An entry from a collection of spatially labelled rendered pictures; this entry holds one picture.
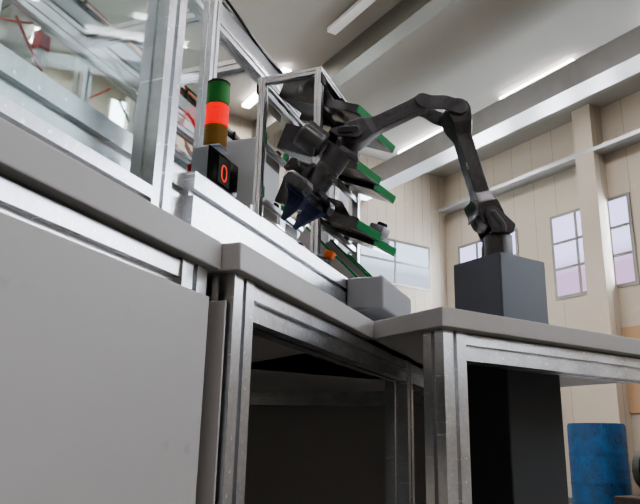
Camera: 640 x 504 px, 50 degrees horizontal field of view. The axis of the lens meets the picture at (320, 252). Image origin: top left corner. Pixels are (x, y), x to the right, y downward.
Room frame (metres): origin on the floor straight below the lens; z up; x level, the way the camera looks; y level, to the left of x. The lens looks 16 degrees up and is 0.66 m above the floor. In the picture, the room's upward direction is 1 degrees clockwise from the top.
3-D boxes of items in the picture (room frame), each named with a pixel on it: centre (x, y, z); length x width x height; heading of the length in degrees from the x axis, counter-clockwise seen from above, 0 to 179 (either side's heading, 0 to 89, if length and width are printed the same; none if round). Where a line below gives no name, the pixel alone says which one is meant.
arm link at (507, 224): (1.46, -0.39, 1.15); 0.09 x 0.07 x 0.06; 5
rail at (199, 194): (1.15, 0.01, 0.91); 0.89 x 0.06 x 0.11; 159
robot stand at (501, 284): (1.46, -0.40, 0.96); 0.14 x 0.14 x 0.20; 32
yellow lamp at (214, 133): (1.33, 0.23, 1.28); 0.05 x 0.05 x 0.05
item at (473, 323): (1.50, -0.37, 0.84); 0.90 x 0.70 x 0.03; 122
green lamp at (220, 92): (1.33, 0.23, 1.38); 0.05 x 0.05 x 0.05
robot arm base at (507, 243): (1.46, -0.40, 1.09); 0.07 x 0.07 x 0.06; 32
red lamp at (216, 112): (1.33, 0.23, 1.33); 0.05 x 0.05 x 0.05
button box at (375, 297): (1.30, -0.12, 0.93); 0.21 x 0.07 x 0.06; 159
